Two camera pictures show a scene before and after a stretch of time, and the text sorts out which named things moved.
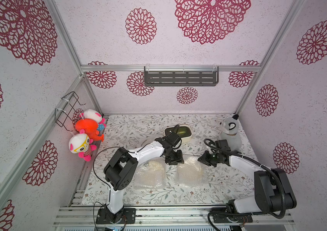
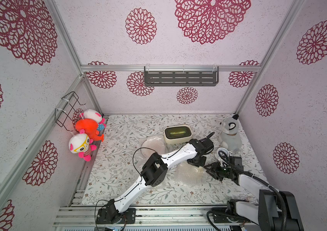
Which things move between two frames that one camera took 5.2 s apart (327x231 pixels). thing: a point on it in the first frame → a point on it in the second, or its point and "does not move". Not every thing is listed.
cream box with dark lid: [184, 132] does not move
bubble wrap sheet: [192, 173] does not move
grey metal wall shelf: [181, 76] does not move
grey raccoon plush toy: [230, 126] does not move
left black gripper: [182, 160] → [201, 164]
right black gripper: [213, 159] → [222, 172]
